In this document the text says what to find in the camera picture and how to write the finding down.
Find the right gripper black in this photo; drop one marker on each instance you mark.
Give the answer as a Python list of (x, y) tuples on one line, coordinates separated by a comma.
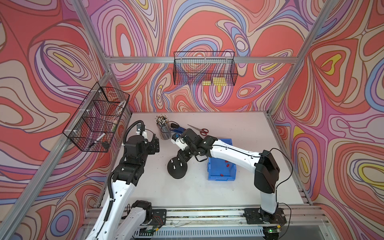
[(184, 157)]

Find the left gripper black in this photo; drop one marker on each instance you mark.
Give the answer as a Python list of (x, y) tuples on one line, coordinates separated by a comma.
[(151, 145)]

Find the blue plastic bin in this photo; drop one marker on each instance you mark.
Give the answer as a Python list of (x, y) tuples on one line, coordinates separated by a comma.
[(216, 166)]

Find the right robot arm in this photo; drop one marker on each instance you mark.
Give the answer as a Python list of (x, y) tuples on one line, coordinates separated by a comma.
[(263, 165)]

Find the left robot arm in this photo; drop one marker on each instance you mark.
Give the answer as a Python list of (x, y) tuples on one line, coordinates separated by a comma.
[(119, 220)]

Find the black round screw base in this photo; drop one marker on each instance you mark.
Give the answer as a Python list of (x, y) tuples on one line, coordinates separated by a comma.
[(177, 168)]

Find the metal pen cup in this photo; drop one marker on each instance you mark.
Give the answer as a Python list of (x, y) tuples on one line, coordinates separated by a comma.
[(162, 122)]

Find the blue black stapler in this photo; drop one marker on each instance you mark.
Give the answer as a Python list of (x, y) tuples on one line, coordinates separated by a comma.
[(176, 128)]

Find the white marker in basket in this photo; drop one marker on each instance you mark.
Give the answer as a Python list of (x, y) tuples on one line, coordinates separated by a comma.
[(95, 141)]

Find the yellow sticky note pad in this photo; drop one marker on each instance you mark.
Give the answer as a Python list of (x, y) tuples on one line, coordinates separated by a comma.
[(219, 81)]

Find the red handled scissors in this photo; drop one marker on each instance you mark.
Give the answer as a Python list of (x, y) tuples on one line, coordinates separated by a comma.
[(203, 132)]

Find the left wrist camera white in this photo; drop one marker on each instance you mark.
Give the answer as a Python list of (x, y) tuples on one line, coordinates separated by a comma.
[(142, 131)]

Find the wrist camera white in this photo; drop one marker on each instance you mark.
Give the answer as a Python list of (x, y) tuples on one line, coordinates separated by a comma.
[(175, 139), (142, 131)]

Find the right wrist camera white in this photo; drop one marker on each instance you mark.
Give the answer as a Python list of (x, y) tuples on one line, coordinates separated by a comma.
[(175, 139)]

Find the black wire basket left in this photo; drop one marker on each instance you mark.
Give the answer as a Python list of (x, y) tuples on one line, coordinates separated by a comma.
[(100, 112)]

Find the black wire basket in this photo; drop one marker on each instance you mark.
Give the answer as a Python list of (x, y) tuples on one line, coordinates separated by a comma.
[(200, 67), (100, 112)]

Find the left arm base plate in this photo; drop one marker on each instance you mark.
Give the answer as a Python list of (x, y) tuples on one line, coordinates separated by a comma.
[(156, 217)]

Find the black wire basket back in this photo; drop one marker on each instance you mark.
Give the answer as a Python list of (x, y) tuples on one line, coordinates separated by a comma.
[(200, 67)]

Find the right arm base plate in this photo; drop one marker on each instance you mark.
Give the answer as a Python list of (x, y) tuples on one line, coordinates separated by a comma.
[(257, 216)]

